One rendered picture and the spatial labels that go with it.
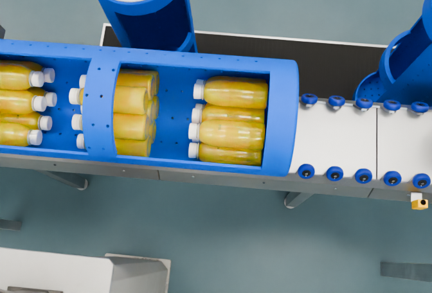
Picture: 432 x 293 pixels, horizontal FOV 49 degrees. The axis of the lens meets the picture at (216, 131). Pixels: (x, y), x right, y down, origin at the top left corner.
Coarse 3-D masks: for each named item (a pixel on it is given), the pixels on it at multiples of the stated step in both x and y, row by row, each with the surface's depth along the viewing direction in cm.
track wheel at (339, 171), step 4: (328, 168) 124; (332, 168) 123; (336, 168) 123; (340, 168) 123; (328, 172) 123; (332, 172) 123; (336, 172) 123; (340, 172) 123; (328, 176) 124; (332, 176) 124; (336, 176) 123; (340, 176) 124; (332, 180) 125; (336, 180) 124
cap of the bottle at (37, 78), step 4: (36, 72) 118; (40, 72) 119; (32, 76) 117; (36, 76) 117; (40, 76) 119; (32, 80) 118; (36, 80) 117; (40, 80) 119; (32, 84) 118; (36, 84) 118; (40, 84) 119
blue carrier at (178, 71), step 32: (64, 64) 127; (96, 64) 106; (128, 64) 125; (160, 64) 107; (192, 64) 106; (224, 64) 106; (256, 64) 107; (288, 64) 108; (64, 96) 131; (96, 96) 103; (160, 96) 130; (192, 96) 129; (288, 96) 102; (64, 128) 129; (96, 128) 104; (160, 128) 129; (288, 128) 101; (96, 160) 114; (128, 160) 111; (160, 160) 110; (192, 160) 121; (288, 160) 105
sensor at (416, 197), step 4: (412, 192) 129; (416, 192) 128; (420, 192) 128; (412, 196) 128; (416, 196) 128; (420, 196) 128; (412, 200) 128; (416, 200) 125; (420, 200) 124; (424, 200) 123; (412, 204) 127; (416, 204) 125; (420, 204) 123; (424, 204) 123; (412, 208) 127; (416, 208) 126; (420, 208) 125; (424, 208) 124
